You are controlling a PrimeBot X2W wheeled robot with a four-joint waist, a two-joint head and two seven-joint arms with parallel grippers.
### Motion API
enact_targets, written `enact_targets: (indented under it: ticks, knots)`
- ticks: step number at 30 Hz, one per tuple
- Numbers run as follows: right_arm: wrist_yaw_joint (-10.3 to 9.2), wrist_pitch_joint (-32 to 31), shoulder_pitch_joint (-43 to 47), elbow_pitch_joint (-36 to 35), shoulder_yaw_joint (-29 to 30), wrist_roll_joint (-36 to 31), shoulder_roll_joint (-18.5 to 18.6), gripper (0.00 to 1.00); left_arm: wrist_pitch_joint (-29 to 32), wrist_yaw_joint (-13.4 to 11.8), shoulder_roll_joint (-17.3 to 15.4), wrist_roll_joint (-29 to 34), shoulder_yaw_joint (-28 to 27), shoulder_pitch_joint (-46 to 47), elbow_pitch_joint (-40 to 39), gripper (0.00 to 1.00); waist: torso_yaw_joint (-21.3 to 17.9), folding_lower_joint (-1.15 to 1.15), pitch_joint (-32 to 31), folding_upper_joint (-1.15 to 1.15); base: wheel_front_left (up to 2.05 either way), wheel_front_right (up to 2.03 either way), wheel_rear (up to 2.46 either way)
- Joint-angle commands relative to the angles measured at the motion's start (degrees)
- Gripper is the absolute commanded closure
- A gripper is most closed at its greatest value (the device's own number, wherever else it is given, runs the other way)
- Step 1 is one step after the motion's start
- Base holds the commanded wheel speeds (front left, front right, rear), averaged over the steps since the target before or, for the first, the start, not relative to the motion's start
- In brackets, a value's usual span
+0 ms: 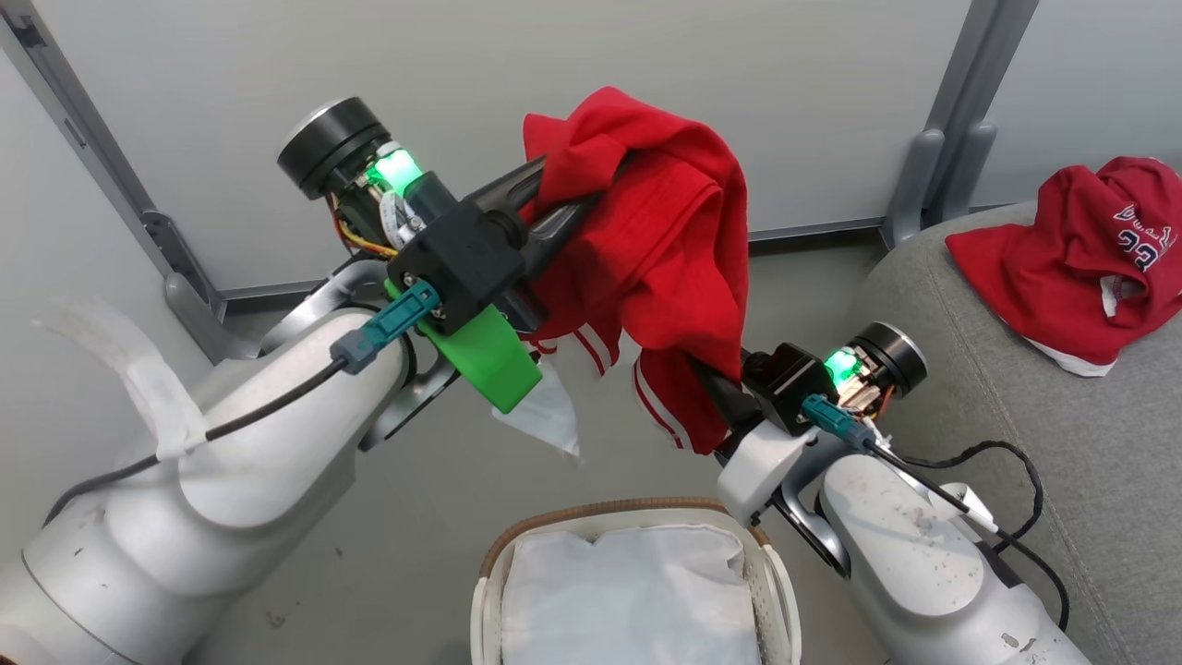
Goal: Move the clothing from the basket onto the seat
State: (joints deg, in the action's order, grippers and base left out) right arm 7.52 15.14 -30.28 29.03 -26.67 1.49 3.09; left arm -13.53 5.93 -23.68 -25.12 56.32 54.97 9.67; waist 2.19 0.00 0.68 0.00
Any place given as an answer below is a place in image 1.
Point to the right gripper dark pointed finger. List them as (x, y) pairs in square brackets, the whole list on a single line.
[(729, 406)]

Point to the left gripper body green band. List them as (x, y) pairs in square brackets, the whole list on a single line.
[(462, 259)]

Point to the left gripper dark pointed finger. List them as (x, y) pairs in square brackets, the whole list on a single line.
[(512, 189), (559, 231)]

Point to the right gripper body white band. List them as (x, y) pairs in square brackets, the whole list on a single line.
[(785, 388)]

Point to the red garment with white stripes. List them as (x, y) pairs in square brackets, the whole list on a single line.
[(665, 240)]

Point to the red jersey with number print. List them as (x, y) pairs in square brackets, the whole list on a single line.
[(1053, 259)]

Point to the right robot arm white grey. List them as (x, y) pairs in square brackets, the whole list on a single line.
[(905, 563)]

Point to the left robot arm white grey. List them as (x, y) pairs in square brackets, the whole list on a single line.
[(231, 480)]

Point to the grey fabric sofa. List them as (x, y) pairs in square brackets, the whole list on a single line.
[(1108, 462)]

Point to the white basket liner cloth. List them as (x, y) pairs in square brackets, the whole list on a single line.
[(628, 591)]

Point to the grey partition foot pair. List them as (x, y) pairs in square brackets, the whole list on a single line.
[(923, 175)]

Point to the white laundry basket brown rim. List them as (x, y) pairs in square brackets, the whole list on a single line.
[(485, 600)]

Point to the grey partition foot with bracket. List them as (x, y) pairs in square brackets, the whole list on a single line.
[(199, 314)]

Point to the grey partition post plain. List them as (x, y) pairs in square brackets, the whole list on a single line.
[(970, 65)]

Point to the grey partition post with hinge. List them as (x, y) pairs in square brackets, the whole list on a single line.
[(83, 139)]

